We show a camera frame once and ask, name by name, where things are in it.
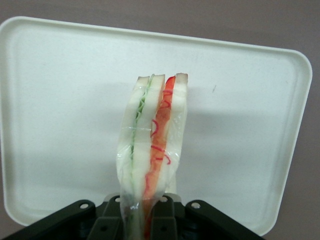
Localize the cream rectangular plastic tray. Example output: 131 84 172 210
0 15 313 237

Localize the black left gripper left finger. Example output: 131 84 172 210
1 194 124 240

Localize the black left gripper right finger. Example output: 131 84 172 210
148 194 266 240

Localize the triangular sandwich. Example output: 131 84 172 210
115 71 190 240

